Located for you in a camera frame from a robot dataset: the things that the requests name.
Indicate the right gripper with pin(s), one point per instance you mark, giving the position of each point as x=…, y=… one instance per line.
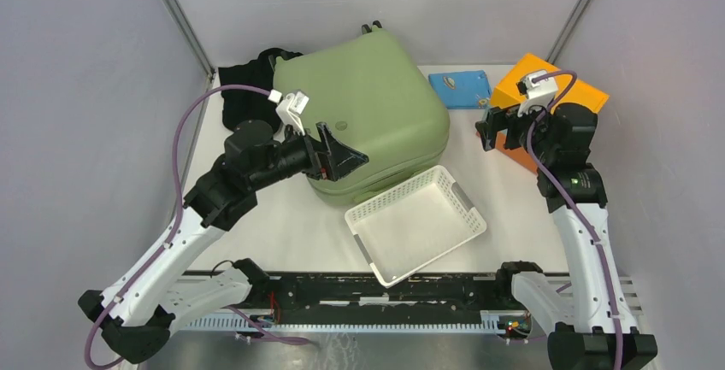
x=498, y=120

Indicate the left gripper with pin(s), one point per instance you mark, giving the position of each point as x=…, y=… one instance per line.
x=330, y=158

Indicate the green hard-shell suitcase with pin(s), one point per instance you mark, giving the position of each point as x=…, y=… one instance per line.
x=374, y=99

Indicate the white plastic basket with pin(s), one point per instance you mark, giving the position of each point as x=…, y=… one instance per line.
x=413, y=224

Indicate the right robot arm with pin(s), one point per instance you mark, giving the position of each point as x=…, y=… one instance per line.
x=597, y=329

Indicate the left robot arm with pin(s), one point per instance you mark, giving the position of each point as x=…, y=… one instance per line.
x=139, y=313

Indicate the orange blue stacked box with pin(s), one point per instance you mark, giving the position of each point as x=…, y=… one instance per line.
x=505, y=94

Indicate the blue pouch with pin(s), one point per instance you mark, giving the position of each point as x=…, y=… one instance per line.
x=463, y=89

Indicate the black cloth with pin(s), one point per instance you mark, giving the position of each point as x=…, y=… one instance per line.
x=240, y=105

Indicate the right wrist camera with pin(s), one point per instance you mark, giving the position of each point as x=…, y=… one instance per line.
x=537, y=93

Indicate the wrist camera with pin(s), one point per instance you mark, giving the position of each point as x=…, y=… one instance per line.
x=290, y=107
x=537, y=93

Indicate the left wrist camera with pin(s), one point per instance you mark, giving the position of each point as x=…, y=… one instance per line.
x=290, y=107

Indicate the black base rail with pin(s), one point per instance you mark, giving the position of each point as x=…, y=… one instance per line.
x=357, y=302

